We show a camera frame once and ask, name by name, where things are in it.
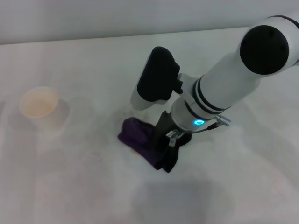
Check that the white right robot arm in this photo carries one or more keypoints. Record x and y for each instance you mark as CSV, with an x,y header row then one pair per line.
x,y
233,77

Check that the purple rag with black trim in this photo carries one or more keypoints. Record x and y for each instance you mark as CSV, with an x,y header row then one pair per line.
x,y
137,137

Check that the white paper cup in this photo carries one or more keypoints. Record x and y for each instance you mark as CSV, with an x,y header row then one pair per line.
x,y
38,102

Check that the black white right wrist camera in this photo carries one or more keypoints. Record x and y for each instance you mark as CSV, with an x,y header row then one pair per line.
x,y
156,74

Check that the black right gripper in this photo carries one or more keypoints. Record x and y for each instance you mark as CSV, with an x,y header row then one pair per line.
x,y
163,126

